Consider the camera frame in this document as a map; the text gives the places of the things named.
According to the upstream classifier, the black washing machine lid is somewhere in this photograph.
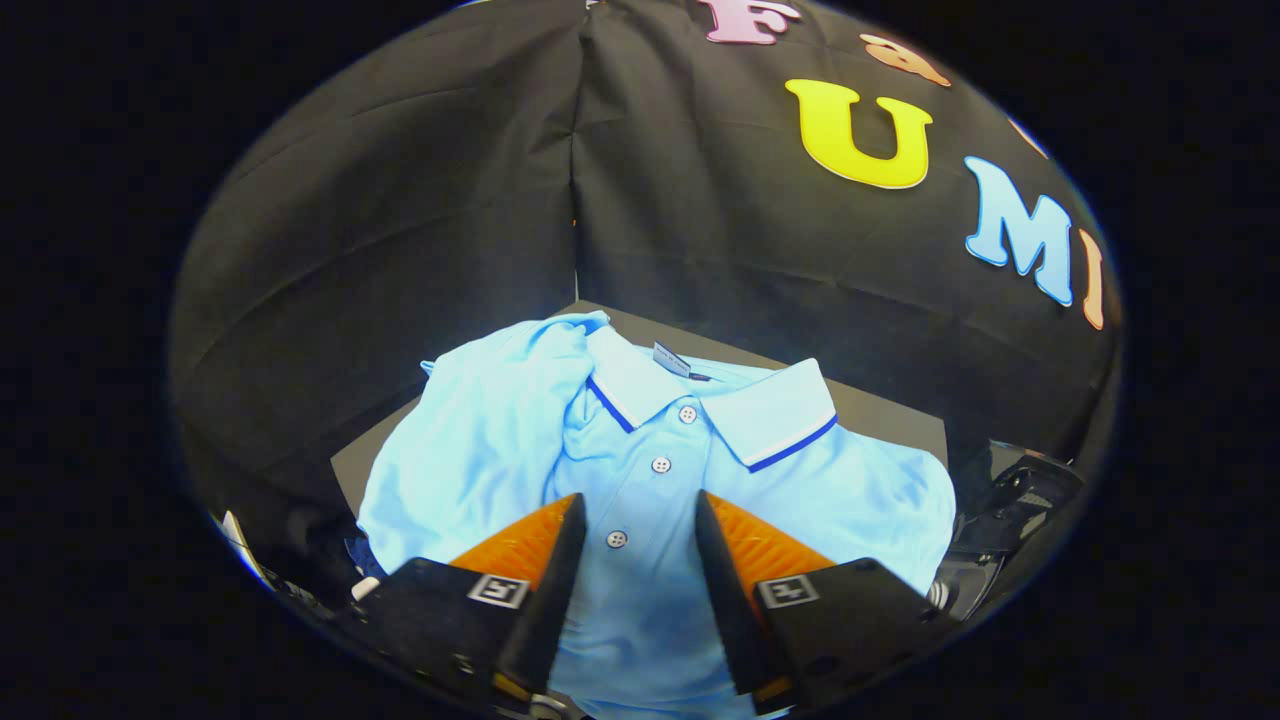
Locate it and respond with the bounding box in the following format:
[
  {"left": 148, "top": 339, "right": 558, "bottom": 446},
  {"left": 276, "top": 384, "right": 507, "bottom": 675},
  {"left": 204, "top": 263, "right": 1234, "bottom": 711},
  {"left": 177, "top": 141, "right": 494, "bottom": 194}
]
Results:
[{"left": 975, "top": 440, "right": 1089, "bottom": 551}]

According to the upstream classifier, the grey washing machine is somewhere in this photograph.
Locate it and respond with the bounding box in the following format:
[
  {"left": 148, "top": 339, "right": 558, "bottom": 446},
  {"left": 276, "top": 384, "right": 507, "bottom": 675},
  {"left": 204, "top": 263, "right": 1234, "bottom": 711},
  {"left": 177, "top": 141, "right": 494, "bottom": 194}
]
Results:
[{"left": 925, "top": 520, "right": 1011, "bottom": 623}]

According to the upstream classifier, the grey cabinet with black top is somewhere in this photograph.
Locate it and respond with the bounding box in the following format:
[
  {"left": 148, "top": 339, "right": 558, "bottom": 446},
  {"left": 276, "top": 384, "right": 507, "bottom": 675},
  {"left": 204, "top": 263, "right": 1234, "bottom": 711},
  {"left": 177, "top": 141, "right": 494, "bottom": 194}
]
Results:
[{"left": 330, "top": 300, "right": 949, "bottom": 521}]

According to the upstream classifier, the light blue polo shirt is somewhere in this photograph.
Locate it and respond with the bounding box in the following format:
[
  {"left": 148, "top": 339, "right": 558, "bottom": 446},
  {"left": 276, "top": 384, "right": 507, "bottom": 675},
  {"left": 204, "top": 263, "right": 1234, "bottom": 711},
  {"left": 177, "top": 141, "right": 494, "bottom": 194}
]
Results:
[{"left": 356, "top": 310, "right": 958, "bottom": 720}]

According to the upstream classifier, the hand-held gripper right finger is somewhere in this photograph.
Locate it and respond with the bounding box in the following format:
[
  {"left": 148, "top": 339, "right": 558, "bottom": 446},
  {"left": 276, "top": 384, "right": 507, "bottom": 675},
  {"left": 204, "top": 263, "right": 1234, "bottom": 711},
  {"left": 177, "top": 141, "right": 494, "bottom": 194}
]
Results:
[{"left": 695, "top": 489, "right": 938, "bottom": 714}]

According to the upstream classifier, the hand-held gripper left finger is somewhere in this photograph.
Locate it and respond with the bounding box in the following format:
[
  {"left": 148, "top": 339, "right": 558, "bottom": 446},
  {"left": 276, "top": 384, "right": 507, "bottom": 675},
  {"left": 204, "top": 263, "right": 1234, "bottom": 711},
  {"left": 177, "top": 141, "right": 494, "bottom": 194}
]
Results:
[{"left": 340, "top": 492, "right": 589, "bottom": 707}]

